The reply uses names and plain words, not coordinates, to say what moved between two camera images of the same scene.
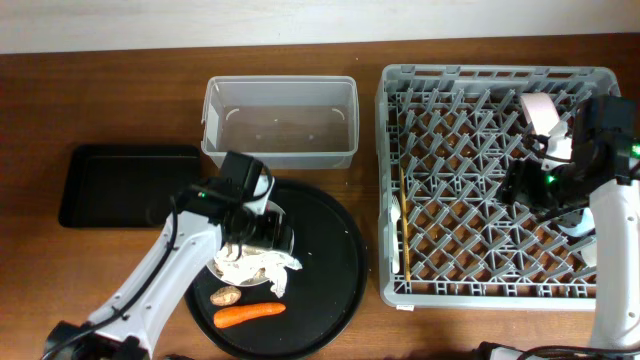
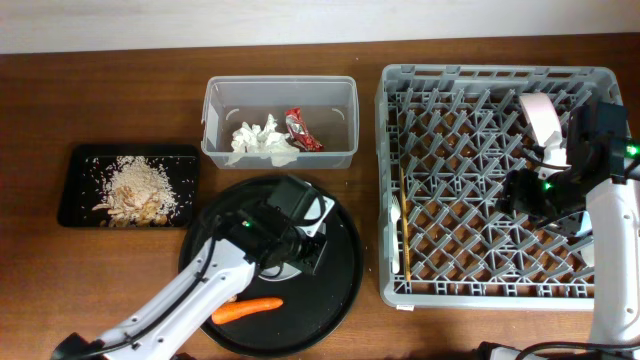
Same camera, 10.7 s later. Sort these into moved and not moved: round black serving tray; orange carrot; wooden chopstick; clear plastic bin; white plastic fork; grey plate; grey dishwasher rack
Moved: orange carrot; grey plate
Not moved: grey dishwasher rack; clear plastic bin; white plastic fork; round black serving tray; wooden chopstick
